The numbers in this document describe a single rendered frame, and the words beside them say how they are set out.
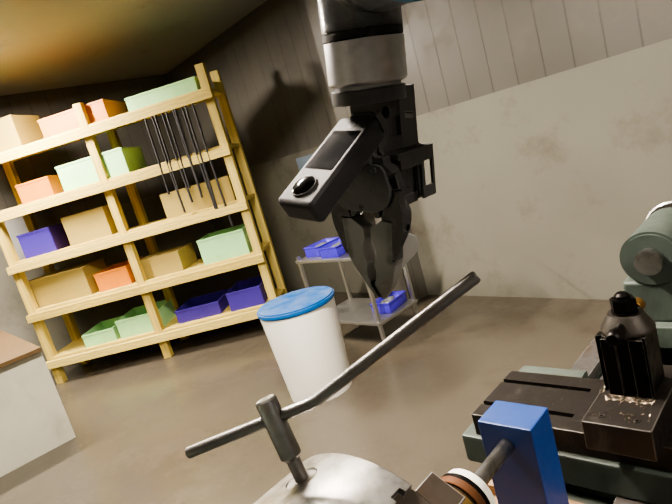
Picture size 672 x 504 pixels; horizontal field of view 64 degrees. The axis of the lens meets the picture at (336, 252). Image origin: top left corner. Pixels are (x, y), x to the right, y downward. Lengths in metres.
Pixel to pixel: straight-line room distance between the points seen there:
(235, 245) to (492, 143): 2.50
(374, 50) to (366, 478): 0.38
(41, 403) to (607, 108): 4.39
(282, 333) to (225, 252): 1.96
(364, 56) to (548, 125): 3.57
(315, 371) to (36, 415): 2.15
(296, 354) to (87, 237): 3.00
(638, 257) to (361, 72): 1.05
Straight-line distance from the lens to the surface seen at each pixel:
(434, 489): 0.56
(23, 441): 4.63
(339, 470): 0.55
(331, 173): 0.47
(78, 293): 5.99
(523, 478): 0.84
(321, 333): 3.42
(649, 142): 3.83
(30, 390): 4.56
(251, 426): 0.55
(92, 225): 5.75
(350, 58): 0.50
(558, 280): 4.33
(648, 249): 1.43
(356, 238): 0.55
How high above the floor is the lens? 1.53
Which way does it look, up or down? 11 degrees down
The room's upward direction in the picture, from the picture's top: 16 degrees counter-clockwise
